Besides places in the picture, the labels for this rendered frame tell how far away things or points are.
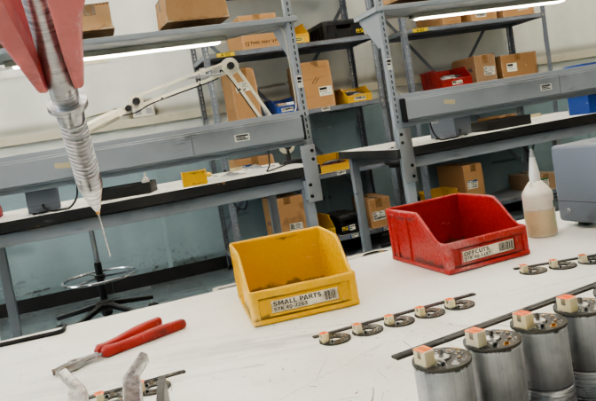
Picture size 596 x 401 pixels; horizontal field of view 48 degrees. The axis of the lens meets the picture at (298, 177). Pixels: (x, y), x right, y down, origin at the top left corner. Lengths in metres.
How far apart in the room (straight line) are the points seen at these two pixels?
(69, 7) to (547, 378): 0.25
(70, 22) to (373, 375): 0.30
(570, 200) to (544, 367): 0.52
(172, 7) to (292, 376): 2.30
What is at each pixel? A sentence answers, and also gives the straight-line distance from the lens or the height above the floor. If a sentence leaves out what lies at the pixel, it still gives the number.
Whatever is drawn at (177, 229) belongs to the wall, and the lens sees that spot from 4.74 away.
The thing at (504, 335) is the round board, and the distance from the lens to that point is 0.31.
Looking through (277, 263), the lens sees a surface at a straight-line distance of 0.71.
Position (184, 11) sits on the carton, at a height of 1.43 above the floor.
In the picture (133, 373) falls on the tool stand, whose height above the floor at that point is 0.84.
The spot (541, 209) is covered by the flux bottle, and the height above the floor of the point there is 0.78.
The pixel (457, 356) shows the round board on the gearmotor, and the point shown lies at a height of 0.81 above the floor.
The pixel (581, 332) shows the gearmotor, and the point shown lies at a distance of 0.34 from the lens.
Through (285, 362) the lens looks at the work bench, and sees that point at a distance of 0.50.
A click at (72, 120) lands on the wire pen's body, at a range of 0.28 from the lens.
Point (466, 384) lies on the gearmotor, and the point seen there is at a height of 0.80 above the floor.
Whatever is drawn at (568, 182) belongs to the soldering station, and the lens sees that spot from 0.83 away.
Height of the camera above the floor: 0.92
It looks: 4 degrees down
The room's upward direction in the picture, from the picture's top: 9 degrees counter-clockwise
